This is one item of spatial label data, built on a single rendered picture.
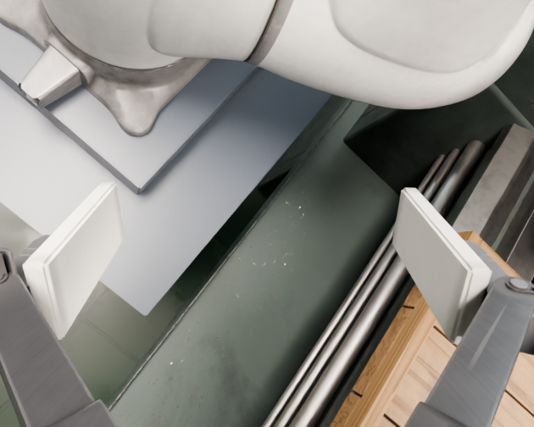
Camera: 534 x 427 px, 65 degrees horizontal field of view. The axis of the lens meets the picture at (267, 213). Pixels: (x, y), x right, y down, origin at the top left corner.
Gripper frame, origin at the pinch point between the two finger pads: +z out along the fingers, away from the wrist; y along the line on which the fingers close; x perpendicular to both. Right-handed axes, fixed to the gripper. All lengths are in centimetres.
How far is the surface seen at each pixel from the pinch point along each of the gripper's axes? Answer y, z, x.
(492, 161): 28.8, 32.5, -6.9
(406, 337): 14.2, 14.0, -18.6
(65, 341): -49, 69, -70
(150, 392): -16, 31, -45
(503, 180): 29.6, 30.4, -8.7
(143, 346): -30, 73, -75
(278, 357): 4, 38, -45
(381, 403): 11.2, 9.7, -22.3
